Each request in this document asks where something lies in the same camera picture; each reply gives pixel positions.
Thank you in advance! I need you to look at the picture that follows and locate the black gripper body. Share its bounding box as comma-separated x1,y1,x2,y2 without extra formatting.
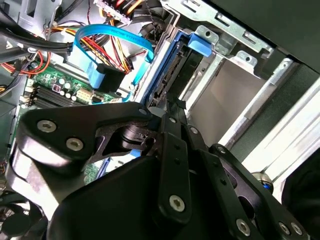
46,154,227,240

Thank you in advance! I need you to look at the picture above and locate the hard disk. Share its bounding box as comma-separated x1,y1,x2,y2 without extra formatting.
136,28,212,108

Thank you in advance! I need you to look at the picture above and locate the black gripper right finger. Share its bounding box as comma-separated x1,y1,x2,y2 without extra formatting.
176,99,312,240

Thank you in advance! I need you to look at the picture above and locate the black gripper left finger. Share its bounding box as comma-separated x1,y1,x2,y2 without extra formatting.
4,92,193,225

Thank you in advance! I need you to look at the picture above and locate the power wire with black plug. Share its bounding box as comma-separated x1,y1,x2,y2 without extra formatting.
49,24,132,93

